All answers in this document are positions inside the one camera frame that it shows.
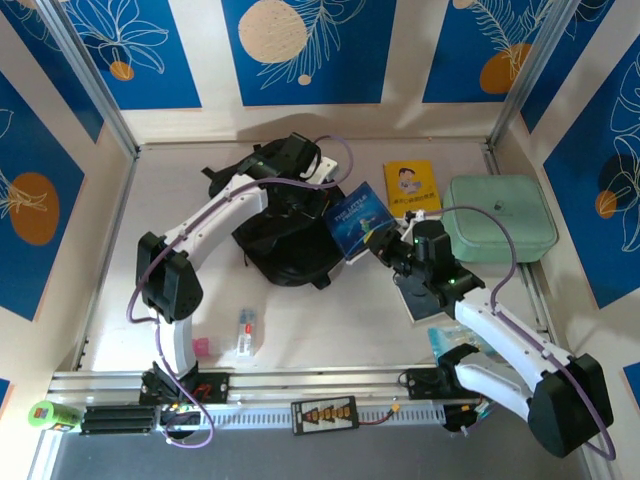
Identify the dark blue Chinese book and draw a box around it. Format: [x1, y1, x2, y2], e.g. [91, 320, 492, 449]
[394, 274, 451, 324]

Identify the mint green pencil case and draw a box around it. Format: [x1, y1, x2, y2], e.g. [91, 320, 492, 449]
[442, 173, 560, 265]

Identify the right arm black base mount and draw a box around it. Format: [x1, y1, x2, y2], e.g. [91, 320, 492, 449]
[405, 367, 496, 401]

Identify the green can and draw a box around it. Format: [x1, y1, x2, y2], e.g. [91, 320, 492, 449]
[28, 399, 84, 432]

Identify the grey slotted cable duct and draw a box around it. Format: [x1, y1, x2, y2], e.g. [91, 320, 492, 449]
[154, 403, 446, 427]

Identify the red wire yellow connector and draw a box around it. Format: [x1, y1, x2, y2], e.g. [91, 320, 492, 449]
[357, 405, 404, 426]

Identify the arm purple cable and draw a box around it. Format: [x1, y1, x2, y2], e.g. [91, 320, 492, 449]
[422, 205, 617, 460]
[127, 133, 357, 447]

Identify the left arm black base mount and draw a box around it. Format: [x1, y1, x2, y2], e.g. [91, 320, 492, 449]
[138, 367, 231, 406]

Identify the aluminium frame post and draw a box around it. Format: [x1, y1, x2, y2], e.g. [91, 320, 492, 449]
[488, 0, 585, 147]
[37, 0, 141, 159]

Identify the clear packaged pen set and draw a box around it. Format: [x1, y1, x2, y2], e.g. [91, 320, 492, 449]
[234, 308, 260, 359]

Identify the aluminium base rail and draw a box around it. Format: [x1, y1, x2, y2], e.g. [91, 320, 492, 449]
[47, 367, 586, 406]

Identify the yellow cartoon cover book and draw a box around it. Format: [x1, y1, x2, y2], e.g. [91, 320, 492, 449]
[382, 159, 444, 219]

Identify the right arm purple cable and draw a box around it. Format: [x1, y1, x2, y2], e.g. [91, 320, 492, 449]
[422, 205, 617, 460]

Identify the black charger board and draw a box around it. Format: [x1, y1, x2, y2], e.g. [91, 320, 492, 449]
[291, 395, 359, 436]

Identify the black ribbed block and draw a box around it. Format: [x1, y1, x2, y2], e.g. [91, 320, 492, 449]
[79, 404, 157, 435]

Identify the light blue tissue packet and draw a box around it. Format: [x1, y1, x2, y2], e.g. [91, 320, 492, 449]
[427, 324, 481, 369]

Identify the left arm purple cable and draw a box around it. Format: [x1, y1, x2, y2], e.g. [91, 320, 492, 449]
[127, 133, 357, 447]

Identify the blue Little Prince book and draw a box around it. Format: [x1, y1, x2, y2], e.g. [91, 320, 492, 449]
[322, 180, 401, 265]

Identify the black fabric backpack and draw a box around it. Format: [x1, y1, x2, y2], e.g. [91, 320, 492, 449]
[201, 142, 347, 290]

